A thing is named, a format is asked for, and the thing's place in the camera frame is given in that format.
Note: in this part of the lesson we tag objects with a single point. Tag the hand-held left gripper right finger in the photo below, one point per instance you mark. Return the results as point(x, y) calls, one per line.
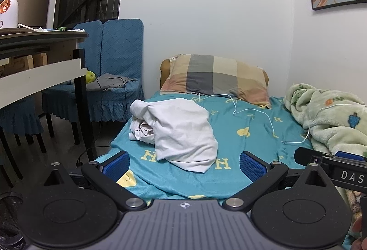
point(252, 166)

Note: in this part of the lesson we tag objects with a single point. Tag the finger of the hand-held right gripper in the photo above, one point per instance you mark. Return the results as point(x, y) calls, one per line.
point(349, 156)
point(308, 154)

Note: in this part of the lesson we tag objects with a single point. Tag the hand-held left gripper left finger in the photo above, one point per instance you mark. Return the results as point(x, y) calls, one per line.
point(117, 166)

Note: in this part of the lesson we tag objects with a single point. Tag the white garment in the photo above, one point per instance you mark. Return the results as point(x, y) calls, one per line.
point(183, 129)

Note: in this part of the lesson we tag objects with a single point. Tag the person's right hand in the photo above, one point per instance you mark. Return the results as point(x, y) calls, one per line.
point(357, 228)

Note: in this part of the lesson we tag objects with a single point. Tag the teal printed bed sheet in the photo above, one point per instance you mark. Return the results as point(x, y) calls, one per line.
point(252, 126)

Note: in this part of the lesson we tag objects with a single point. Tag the light green fleece blanket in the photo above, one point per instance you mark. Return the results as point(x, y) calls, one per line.
point(329, 115)

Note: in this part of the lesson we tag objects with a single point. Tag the grey cloth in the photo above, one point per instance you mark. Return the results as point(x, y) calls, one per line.
point(107, 82)

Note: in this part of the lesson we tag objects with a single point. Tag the green plush toy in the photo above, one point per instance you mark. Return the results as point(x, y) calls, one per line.
point(90, 76)

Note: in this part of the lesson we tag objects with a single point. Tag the plaid pillow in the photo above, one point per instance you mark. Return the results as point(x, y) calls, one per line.
point(215, 75)

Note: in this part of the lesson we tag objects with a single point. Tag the brown cushion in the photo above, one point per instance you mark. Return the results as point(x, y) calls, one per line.
point(165, 69)

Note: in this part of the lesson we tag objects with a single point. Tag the blue covered chair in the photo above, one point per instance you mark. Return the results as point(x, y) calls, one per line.
point(17, 118)
point(89, 46)
point(123, 46)

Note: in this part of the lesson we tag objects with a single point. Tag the wooden desk with black legs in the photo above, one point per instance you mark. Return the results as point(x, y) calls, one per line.
point(43, 72)

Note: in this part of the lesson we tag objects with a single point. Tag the white paper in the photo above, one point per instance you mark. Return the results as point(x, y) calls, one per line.
point(34, 28)

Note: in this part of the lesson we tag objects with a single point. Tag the white humidifier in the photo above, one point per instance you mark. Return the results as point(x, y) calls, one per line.
point(8, 13)

